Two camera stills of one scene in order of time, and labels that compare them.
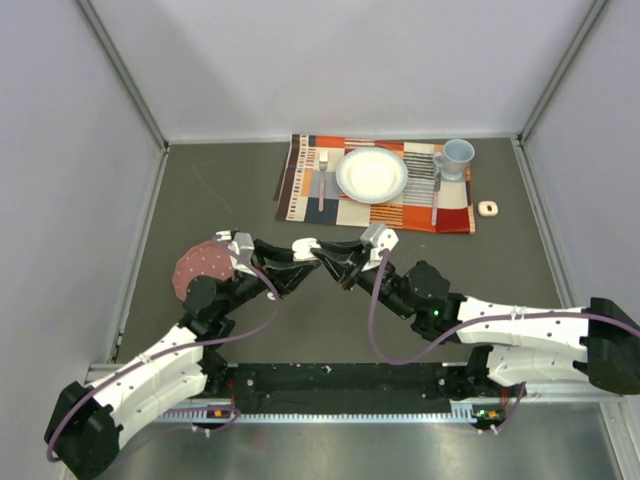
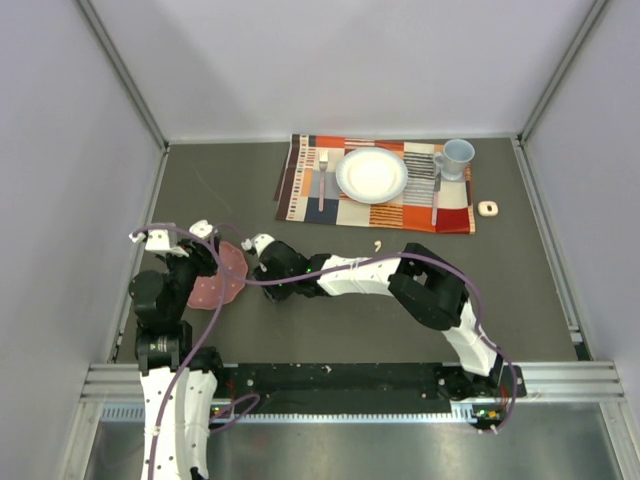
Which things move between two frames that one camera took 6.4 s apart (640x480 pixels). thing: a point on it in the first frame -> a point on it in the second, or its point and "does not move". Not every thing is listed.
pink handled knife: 437,189 does not move
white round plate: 372,175 does not move
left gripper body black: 246,286 -> 182,271
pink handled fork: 323,164 does not move
